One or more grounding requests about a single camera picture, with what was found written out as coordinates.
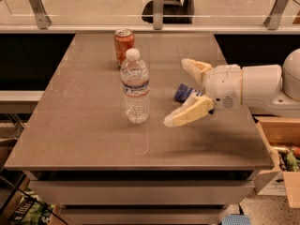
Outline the middle metal glass bracket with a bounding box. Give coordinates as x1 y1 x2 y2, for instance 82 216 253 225
153 0 164 30

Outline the clear plastic water bottle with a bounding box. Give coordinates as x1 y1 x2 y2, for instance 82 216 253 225
120 48 150 124

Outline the glass barrier panel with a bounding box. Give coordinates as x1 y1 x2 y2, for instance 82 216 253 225
0 0 300 25

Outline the orange soda can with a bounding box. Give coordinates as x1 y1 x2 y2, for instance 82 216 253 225
114 28 135 66

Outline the right metal glass bracket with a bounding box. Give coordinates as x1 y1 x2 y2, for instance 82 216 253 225
263 0 289 30

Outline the left metal glass bracket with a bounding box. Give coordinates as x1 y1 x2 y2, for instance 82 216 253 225
28 0 52 29

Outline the green snack bag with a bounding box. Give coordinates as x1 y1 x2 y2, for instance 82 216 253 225
8 191 54 225

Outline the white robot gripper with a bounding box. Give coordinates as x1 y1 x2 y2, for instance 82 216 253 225
164 58 242 128

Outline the metal glass bracket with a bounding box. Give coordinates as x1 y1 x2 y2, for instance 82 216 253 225
263 0 289 30
28 0 52 29
153 0 164 30

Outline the black office chair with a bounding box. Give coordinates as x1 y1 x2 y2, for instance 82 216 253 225
142 0 195 24

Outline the lower grey drawer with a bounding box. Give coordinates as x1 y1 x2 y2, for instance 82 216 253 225
60 208 227 225

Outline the blue snack bar wrapper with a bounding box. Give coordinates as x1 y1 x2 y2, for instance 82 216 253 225
174 83 203 103

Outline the blue perforated basket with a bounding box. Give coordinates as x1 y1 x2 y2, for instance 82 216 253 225
221 215 251 225

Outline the cardboard box with items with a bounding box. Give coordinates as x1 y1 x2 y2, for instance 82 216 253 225
255 116 300 208

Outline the grey drawer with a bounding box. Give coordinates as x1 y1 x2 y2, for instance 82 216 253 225
60 208 227 225
29 181 254 205

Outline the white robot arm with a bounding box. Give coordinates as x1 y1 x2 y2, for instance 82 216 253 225
164 49 300 128

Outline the upper grey drawer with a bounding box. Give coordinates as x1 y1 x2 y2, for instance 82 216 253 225
29 181 254 205

